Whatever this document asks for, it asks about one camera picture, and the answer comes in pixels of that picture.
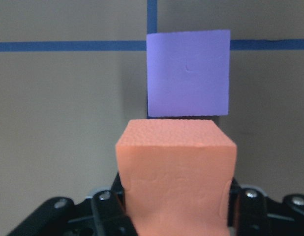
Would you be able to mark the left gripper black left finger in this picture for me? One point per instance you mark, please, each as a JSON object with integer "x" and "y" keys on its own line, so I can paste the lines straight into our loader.
{"x": 108, "y": 210}

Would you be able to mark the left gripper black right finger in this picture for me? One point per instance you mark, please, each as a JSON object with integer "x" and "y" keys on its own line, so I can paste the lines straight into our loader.
{"x": 247, "y": 211}

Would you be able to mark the orange foam block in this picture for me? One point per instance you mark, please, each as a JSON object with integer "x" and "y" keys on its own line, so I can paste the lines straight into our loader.
{"x": 176, "y": 174}

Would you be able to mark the purple foam block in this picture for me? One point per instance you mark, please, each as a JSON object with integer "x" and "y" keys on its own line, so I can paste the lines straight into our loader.
{"x": 188, "y": 73}

